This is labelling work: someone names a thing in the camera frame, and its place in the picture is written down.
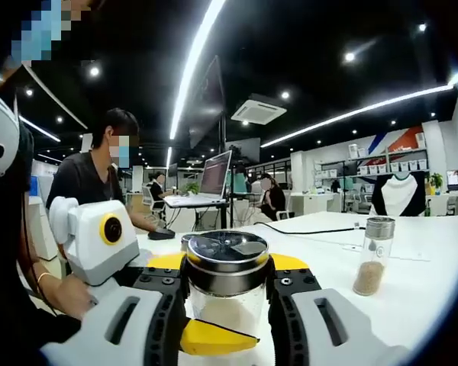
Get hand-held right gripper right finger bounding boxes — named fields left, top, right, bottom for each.
left=267, top=252, right=411, bottom=366

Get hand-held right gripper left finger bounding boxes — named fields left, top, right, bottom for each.
left=40, top=252, right=190, bottom=366

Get tall seasoning bottle brown contents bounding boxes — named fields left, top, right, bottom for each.
left=352, top=215, right=397, bottom=297

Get tall seasoning bottle cream contents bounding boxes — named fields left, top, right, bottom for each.
left=181, top=230, right=271, bottom=344

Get person's left hand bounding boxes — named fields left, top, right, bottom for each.
left=56, top=271, right=99, bottom=321

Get black computer mouse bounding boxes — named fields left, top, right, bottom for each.
left=147, top=227, right=176, bottom=241

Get person in dark clothes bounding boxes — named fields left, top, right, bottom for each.
left=0, top=114, right=82, bottom=366

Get silver laptop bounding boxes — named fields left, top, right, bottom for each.
left=163, top=149, right=234, bottom=209

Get white chest-worn device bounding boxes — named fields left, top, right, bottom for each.
left=0, top=90, right=21, bottom=178

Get black and white shirt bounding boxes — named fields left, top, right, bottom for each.
left=370, top=170, right=429, bottom=218

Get teal object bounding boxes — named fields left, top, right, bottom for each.
left=232, top=166, right=250, bottom=194

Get row of white storage bins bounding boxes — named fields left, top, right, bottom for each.
left=357, top=159, right=429, bottom=175

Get white storage shelf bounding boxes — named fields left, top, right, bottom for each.
left=314, top=130, right=431, bottom=192

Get black monitor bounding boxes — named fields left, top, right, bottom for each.
left=224, top=137, right=262, bottom=164

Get hanging black screen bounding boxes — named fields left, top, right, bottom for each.
left=188, top=54, right=227, bottom=150

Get curved ceiling light strip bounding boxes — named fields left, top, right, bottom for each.
left=168, top=0, right=229, bottom=141
left=260, top=84, right=456, bottom=149

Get ceiling air conditioner vent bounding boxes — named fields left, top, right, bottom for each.
left=230, top=92, right=288, bottom=126

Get round ceiling spotlights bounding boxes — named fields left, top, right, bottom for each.
left=24, top=22, right=429, bottom=149

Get black table cable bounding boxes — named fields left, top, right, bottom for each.
left=250, top=220, right=368, bottom=235

